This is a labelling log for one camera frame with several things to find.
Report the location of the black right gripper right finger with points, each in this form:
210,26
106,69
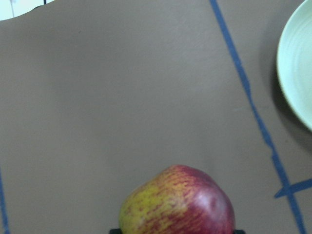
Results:
239,232

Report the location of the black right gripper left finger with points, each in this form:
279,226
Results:
115,231

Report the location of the red yellow apple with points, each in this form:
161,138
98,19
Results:
179,200

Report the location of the green plate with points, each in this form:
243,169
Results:
294,63

